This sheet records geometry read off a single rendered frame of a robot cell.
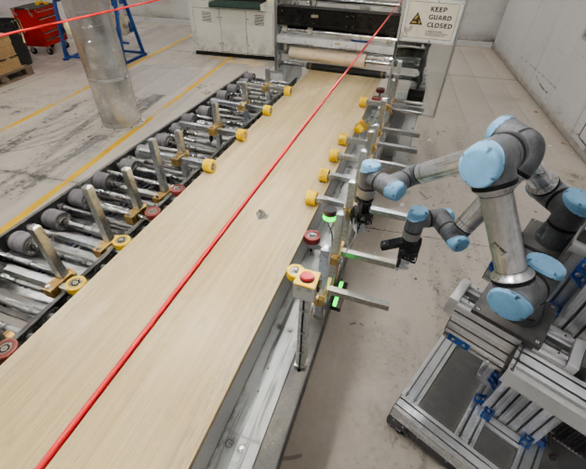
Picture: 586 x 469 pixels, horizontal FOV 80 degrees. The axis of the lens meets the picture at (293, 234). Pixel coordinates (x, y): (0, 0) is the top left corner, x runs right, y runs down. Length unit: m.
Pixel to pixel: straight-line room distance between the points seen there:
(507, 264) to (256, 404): 1.02
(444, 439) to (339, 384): 0.62
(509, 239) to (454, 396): 1.21
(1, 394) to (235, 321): 0.76
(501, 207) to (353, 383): 1.49
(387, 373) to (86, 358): 1.64
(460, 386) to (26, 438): 1.88
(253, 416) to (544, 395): 0.99
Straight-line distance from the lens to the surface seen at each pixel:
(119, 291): 1.61
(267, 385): 1.56
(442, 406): 2.13
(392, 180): 1.34
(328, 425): 2.18
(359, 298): 1.54
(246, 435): 1.50
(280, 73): 4.19
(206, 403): 1.25
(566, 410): 1.46
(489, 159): 1.06
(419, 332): 2.59
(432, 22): 3.78
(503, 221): 1.13
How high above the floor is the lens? 2.03
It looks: 41 degrees down
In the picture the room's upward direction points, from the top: 2 degrees clockwise
